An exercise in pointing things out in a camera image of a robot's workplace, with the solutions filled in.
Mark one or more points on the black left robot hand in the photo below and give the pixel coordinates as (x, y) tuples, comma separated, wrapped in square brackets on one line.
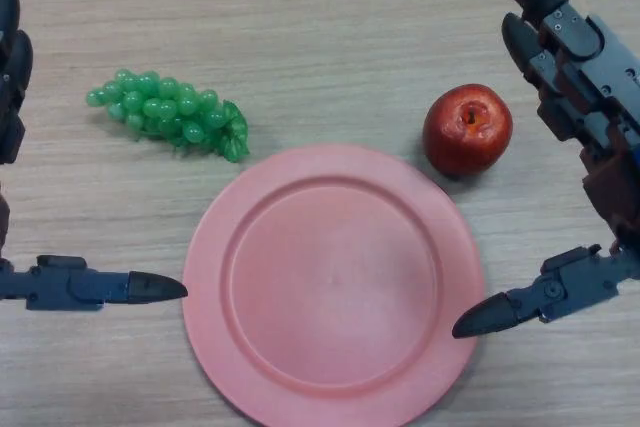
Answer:
[(60, 284)]

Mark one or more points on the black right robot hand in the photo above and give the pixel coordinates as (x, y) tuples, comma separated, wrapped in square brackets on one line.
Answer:
[(600, 77)]

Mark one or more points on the red apple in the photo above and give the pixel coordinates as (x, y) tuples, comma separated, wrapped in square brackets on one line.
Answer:
[(465, 137)]

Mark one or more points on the pink round plate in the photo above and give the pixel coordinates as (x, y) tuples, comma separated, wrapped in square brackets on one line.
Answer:
[(330, 287)]

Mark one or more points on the green grape bunch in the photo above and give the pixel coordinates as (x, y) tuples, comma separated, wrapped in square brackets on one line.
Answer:
[(170, 112)]

